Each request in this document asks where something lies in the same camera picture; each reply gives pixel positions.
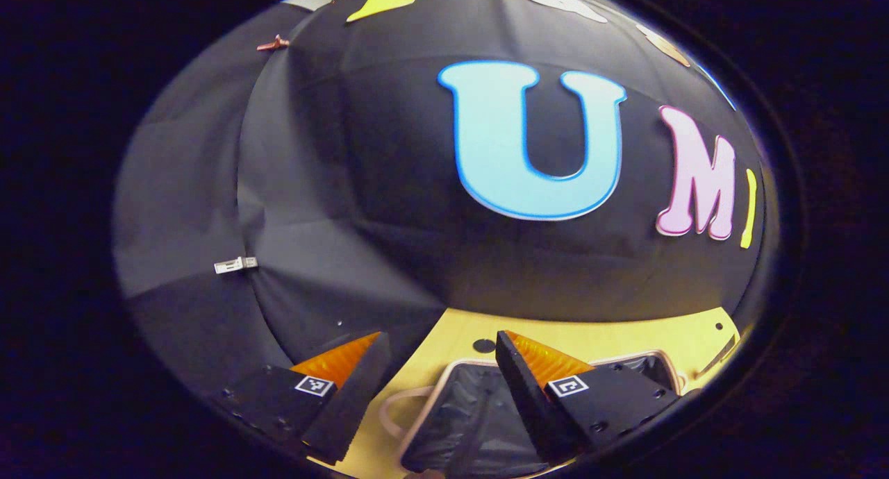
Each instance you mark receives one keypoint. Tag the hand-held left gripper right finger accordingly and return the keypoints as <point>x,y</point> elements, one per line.
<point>524,396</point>

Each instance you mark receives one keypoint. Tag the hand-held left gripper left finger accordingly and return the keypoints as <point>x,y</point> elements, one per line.
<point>354,402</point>

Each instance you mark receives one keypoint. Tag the pink suitcase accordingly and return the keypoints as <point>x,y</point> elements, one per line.
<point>465,409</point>

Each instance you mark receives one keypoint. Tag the white cloth clip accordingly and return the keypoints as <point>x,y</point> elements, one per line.
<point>236,264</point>

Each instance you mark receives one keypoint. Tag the black backdrop cloth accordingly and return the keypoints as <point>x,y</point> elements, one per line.
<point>347,187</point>

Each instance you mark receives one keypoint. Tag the copper cloth clip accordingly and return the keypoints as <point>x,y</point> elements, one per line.
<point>273,44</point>

